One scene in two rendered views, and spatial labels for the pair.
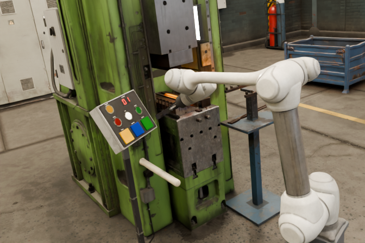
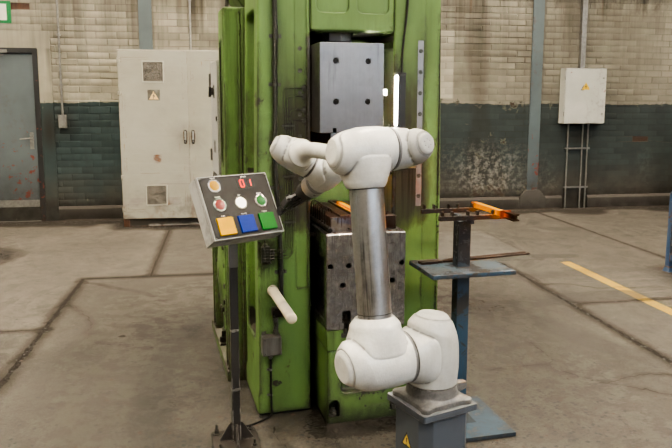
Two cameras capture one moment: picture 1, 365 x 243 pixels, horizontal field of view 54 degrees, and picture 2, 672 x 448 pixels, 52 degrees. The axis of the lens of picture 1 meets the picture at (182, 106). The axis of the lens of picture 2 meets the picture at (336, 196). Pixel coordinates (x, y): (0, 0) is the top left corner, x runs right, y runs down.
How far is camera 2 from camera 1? 1.13 m
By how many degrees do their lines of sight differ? 20
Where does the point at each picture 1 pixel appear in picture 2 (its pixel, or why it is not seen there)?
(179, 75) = (286, 143)
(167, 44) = (331, 120)
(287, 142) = (357, 234)
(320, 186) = (420, 323)
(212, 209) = (372, 401)
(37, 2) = not seen: hidden behind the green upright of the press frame
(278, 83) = (343, 146)
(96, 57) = (249, 130)
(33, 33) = not seen: hidden behind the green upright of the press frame
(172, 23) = (345, 90)
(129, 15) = (287, 72)
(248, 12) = (652, 139)
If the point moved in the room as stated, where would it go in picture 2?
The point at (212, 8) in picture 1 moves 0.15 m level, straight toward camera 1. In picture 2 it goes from (429, 83) to (419, 82)
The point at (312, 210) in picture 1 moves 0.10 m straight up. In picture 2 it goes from (376, 338) to (376, 304)
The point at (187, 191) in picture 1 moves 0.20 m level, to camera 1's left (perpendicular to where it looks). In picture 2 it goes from (328, 354) to (288, 349)
